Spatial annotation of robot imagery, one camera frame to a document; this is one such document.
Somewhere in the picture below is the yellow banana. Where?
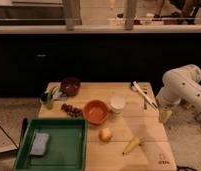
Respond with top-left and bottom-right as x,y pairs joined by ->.
122,136 -> 144,155

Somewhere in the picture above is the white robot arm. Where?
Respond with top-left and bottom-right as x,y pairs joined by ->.
156,64 -> 201,123

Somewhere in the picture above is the orange red bowl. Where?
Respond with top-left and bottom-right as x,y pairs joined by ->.
83,100 -> 109,125

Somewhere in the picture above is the dark maroon bowl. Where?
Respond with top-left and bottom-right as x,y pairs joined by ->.
60,77 -> 81,96

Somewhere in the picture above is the white cup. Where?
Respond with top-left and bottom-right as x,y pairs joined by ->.
110,96 -> 125,114

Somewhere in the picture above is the yellow round fruit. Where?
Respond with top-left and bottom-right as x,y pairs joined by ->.
99,128 -> 113,142

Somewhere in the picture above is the dark grape bunch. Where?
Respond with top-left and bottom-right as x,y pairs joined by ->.
61,103 -> 83,118

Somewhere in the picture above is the green plastic tray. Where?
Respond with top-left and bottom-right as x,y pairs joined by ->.
13,118 -> 87,171

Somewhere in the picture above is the green toy vegetable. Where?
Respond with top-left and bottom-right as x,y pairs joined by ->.
40,86 -> 58,110

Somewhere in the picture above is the grey sponge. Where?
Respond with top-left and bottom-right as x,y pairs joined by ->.
30,133 -> 49,156

